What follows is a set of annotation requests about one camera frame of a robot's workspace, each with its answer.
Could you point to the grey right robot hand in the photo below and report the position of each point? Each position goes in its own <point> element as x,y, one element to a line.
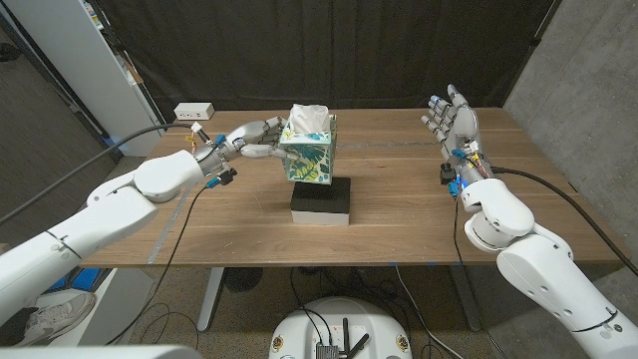
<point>461,129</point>

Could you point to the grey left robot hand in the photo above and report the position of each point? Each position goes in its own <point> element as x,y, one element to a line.
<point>239,139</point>

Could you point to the white tissue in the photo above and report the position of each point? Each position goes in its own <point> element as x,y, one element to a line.
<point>309,118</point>

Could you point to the teal floral tissue box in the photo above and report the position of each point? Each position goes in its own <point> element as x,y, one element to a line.
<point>311,162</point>

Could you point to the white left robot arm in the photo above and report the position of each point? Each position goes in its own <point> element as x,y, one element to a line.
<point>99,224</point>

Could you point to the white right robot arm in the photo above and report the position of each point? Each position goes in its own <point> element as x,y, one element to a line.
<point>538,269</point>

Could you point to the black box with white base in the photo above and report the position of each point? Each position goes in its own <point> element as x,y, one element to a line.
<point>321,199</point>

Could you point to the grey electronics box with antennas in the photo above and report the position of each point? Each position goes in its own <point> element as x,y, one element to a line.
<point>329,351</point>

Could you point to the blue left wrist connector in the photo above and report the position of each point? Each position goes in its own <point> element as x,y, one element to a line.
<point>213,182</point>

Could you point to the blue wrist connector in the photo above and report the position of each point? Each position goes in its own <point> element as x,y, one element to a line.
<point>213,182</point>
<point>453,190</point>

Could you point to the white power strip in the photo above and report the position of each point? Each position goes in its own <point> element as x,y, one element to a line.
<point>193,110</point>

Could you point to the blue right wrist connector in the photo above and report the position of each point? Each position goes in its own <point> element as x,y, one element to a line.
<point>453,190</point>

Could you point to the black curtain backdrop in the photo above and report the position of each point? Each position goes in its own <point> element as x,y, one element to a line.
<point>324,50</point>

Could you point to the round black floor fan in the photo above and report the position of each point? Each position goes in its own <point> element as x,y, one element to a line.
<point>242,279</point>

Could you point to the white table leg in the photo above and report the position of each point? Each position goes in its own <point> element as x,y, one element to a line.
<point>212,294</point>

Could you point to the grey table leg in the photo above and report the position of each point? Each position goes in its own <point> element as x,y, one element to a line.
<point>466,299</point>

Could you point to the white cabinet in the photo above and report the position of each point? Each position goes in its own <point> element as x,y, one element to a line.
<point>85,65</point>

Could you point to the white robot torso base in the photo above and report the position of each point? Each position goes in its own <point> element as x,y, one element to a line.
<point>299,329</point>

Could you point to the blue and black floor item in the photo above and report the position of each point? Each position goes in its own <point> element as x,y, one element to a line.
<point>85,278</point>

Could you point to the grey sneaker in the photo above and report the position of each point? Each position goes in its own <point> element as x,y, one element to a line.
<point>55,319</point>

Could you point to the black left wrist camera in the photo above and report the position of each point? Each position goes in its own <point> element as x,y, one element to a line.
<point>227,176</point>

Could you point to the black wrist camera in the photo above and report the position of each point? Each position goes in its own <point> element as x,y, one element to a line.
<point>446,174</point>
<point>227,176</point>

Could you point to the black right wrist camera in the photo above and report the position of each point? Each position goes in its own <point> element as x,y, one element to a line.
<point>446,174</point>

